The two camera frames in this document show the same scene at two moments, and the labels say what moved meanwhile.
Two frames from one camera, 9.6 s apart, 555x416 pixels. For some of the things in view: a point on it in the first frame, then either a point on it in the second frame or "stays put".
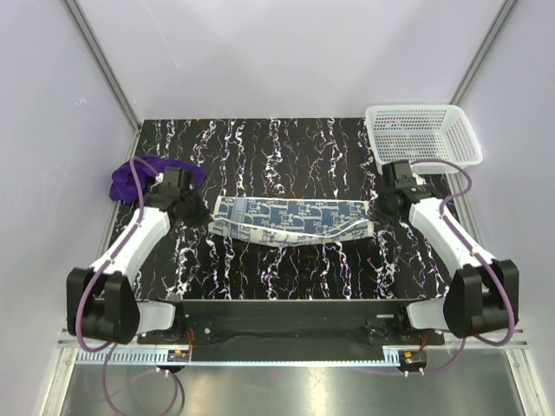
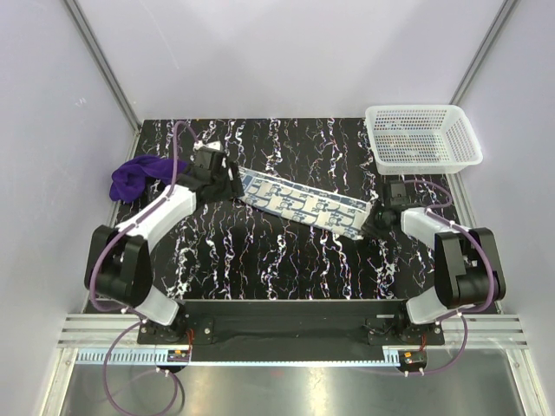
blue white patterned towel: (270, 222) → (344, 214)
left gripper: (203, 217) → (233, 188)
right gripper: (375, 209) → (368, 228)
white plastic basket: (418, 133) stays put
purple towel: (122, 185) stays put
